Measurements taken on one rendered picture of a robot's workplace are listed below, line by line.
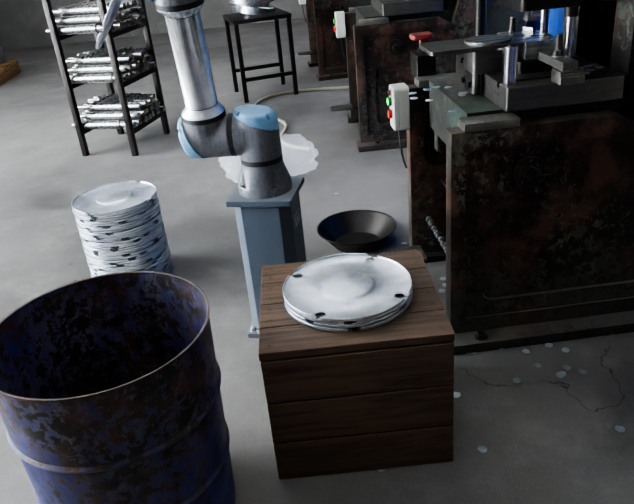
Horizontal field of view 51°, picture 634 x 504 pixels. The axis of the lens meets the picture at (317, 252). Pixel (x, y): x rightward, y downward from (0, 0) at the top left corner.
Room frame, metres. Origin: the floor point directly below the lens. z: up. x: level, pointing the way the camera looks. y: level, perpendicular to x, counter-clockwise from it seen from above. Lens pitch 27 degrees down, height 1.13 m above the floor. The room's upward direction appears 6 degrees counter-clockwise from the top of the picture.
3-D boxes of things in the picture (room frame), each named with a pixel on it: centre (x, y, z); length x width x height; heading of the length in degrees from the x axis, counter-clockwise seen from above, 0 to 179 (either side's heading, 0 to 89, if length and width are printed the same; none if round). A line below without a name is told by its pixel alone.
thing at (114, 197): (2.17, 0.69, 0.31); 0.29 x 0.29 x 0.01
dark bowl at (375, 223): (2.24, -0.16, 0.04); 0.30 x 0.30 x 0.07
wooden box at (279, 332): (1.28, -0.06, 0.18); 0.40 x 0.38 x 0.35; 91
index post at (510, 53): (1.64, -0.52, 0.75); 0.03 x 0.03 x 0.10; 3
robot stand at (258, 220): (1.74, 0.13, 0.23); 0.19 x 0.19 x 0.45; 77
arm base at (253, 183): (1.74, 0.13, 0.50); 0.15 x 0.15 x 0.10
